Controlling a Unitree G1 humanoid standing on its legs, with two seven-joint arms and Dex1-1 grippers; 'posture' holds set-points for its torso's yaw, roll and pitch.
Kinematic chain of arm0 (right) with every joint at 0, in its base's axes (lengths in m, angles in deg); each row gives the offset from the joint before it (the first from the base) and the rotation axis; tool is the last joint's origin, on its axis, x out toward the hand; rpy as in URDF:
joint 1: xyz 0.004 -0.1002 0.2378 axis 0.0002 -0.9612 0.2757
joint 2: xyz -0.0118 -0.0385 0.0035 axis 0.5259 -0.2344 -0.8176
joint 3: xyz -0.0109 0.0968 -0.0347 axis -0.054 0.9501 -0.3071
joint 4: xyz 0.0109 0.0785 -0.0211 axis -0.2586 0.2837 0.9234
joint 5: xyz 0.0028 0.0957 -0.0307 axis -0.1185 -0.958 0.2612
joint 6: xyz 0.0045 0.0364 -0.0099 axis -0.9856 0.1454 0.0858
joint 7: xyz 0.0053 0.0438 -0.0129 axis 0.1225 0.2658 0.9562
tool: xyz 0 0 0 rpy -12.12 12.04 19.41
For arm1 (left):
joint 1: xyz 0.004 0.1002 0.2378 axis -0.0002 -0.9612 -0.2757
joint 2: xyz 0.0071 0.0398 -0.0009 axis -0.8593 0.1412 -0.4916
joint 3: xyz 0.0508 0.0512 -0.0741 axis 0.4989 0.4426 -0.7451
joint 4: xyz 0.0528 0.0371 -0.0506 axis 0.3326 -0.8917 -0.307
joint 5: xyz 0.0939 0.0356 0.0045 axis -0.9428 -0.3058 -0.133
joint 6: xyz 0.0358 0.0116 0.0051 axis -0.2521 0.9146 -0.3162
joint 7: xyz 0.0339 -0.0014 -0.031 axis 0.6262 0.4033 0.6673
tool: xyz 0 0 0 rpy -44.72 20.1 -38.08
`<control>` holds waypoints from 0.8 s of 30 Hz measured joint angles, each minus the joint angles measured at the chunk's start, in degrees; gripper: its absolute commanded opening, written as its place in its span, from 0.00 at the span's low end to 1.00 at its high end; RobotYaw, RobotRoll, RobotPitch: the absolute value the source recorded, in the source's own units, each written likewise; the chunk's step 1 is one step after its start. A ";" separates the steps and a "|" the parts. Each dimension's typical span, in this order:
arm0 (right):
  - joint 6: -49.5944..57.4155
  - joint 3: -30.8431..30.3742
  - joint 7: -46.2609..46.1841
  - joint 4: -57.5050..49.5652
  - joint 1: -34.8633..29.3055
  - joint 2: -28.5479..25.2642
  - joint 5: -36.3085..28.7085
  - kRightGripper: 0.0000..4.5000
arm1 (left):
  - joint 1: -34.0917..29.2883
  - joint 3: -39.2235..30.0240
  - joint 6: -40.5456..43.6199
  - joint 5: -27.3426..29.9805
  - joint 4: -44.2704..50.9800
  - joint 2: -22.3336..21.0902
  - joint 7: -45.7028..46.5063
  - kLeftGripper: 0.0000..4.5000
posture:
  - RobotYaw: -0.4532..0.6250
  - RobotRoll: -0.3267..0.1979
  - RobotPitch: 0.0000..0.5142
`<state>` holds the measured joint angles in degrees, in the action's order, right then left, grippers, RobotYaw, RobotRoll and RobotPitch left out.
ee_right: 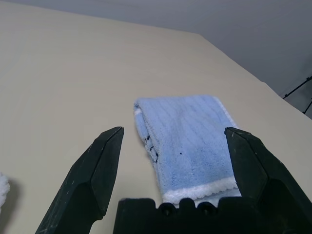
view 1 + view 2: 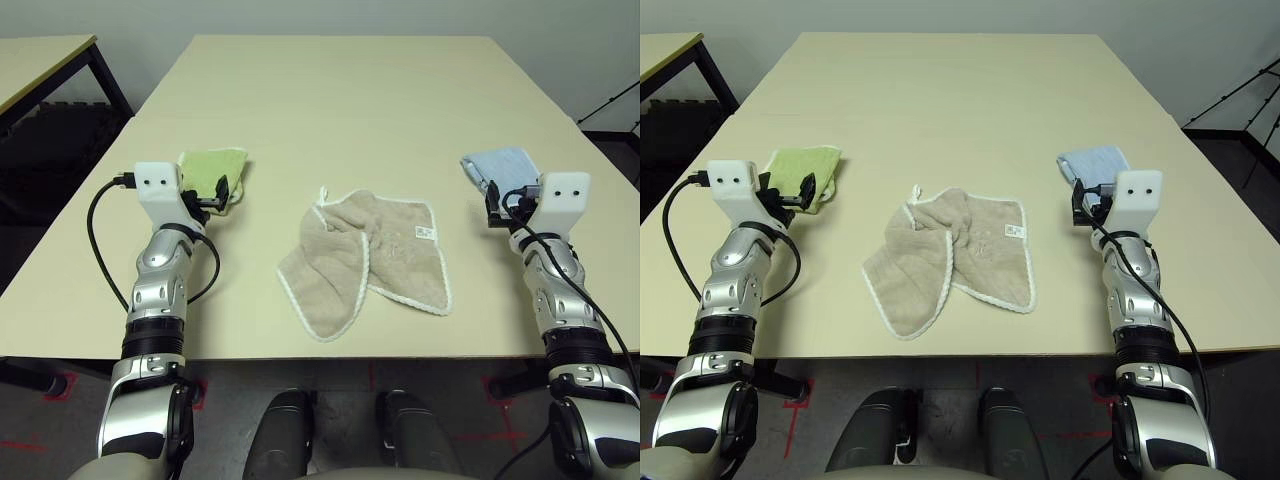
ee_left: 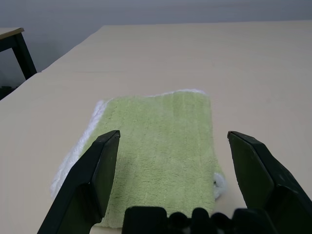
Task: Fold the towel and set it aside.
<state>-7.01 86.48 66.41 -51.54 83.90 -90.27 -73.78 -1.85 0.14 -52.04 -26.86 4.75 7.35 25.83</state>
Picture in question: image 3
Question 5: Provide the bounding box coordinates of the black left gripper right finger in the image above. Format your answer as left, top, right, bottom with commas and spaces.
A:
227, 130, 312, 234

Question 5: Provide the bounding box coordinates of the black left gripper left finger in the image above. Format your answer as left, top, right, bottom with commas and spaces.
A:
36, 130, 121, 234

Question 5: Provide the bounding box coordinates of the folded green towel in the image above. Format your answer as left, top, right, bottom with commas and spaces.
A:
50, 89, 229, 230

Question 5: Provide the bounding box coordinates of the side table with black frame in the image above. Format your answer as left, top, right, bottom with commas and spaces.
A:
0, 27, 38, 80

